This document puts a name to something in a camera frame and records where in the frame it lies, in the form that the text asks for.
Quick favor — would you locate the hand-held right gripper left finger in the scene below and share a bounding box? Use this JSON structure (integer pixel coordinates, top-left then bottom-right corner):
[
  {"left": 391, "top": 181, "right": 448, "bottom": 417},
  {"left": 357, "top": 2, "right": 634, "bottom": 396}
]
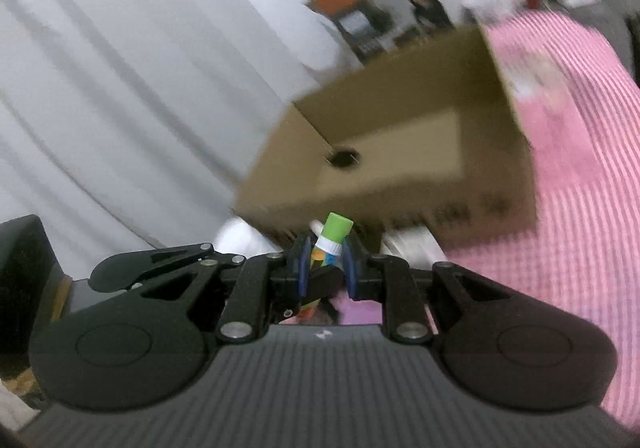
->
[{"left": 90, "top": 235, "right": 310, "bottom": 343}]

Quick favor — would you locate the white curtain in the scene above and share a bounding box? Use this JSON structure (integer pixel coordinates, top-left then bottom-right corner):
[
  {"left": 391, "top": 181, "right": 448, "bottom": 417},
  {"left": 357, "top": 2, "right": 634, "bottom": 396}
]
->
[{"left": 0, "top": 0, "right": 342, "bottom": 260}]

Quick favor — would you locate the pink checkered cloth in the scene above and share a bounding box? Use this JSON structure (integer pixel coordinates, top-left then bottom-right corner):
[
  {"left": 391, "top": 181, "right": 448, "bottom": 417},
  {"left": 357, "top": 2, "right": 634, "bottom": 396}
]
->
[{"left": 280, "top": 10, "right": 640, "bottom": 429}]

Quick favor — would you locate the green-capped colourful tube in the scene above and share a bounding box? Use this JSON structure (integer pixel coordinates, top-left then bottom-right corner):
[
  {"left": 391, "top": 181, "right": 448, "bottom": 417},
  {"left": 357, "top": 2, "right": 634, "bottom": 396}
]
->
[{"left": 299, "top": 211, "right": 355, "bottom": 325}]

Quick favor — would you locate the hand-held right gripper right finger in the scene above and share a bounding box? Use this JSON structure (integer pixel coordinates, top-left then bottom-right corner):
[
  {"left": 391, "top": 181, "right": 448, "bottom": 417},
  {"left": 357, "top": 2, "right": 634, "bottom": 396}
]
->
[{"left": 343, "top": 235, "right": 506, "bottom": 344}]

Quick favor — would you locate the brown cardboard box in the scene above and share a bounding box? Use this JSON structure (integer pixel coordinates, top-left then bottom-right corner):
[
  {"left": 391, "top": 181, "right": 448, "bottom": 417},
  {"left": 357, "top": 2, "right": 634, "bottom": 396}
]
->
[{"left": 234, "top": 24, "right": 539, "bottom": 250}]

